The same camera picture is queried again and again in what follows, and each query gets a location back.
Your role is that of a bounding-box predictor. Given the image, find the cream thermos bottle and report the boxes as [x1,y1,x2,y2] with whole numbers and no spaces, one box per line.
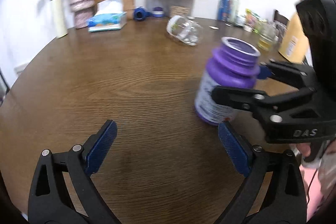
[50,0,68,39]

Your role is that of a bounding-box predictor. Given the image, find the clear plastic jar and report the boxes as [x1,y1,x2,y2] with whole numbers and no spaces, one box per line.
[166,15,203,46]

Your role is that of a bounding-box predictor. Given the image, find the pink clothing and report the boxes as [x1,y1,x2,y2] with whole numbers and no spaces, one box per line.
[299,165,323,220]

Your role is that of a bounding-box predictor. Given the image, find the colourful snack packets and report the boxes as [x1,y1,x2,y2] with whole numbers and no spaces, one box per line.
[243,9,267,34]

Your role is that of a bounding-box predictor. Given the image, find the pink textured vase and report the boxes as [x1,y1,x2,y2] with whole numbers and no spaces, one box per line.
[70,0,95,29]

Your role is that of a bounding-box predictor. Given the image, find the person's right hand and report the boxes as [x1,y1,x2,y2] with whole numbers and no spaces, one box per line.
[296,141,322,164]

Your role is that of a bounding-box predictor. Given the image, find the glass with yellow liquid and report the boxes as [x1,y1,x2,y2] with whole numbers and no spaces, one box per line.
[257,23,278,51]

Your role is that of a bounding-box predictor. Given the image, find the purple supplement bottle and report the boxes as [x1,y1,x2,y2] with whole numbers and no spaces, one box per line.
[194,37,260,126]

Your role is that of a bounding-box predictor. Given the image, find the dark wooden chair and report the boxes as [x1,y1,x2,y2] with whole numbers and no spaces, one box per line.
[273,9,290,41]

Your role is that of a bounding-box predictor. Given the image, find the clear container with grains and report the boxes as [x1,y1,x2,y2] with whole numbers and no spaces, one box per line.
[169,5,190,18]

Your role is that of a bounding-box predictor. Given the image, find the white sleeve forearm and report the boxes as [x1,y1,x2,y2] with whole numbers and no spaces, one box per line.
[301,140,335,198]

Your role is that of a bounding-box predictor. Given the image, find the small purple white jar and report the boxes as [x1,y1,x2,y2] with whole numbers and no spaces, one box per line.
[151,6,165,18]

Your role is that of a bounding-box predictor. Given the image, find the yellow thermal carafe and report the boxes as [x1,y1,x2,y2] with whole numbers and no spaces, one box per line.
[278,13,309,64]

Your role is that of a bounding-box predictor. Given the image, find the blue tissue box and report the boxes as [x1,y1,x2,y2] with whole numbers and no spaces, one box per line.
[87,0,127,33]

